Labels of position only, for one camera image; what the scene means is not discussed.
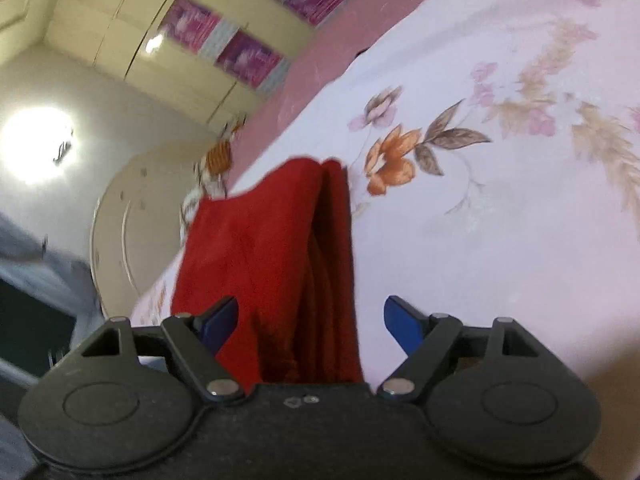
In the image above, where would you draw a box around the red knit sweater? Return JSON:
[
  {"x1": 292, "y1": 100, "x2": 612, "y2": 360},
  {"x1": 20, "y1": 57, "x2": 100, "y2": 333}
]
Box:
[{"x1": 170, "y1": 157, "x2": 365, "y2": 386}]

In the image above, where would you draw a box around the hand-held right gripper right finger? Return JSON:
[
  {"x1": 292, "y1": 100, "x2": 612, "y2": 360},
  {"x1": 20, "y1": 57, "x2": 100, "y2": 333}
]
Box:
[{"x1": 377, "y1": 296, "x2": 548, "y2": 403}]

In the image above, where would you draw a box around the bright ceiling lamp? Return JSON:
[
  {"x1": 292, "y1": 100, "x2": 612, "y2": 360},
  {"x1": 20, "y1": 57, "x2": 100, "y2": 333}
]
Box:
[{"x1": 0, "y1": 105, "x2": 77, "y2": 187}]

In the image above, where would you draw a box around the cream wardrobe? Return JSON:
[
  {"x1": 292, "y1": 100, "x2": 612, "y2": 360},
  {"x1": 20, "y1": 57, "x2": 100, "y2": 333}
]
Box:
[{"x1": 0, "y1": 0, "x2": 386, "y2": 137}]

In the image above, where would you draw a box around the orange plaid pillow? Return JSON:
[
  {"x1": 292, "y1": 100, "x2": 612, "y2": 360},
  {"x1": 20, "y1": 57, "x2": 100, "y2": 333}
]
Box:
[{"x1": 207, "y1": 139, "x2": 234, "y2": 174}]

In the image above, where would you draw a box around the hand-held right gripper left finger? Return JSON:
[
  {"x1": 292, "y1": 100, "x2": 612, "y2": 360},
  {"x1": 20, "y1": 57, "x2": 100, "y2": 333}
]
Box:
[{"x1": 80, "y1": 296, "x2": 246, "y2": 406}]

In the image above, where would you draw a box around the white floral blanket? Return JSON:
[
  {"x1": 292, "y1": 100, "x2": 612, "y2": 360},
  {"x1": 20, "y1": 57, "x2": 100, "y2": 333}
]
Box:
[{"x1": 131, "y1": 0, "x2": 640, "y2": 480}]

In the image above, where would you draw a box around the floral patterned pillow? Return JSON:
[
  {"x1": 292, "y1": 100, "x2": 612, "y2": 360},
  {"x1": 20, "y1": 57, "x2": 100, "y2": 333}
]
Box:
[{"x1": 180, "y1": 159, "x2": 232, "y2": 227}]

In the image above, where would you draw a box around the cream round headboard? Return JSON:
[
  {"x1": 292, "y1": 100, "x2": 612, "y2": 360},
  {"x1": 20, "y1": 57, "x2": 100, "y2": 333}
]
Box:
[{"x1": 90, "y1": 140, "x2": 236, "y2": 319}]

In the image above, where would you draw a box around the pink bed sheet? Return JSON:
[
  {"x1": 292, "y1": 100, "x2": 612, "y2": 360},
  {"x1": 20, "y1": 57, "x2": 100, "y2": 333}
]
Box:
[{"x1": 227, "y1": 0, "x2": 446, "y2": 187}]

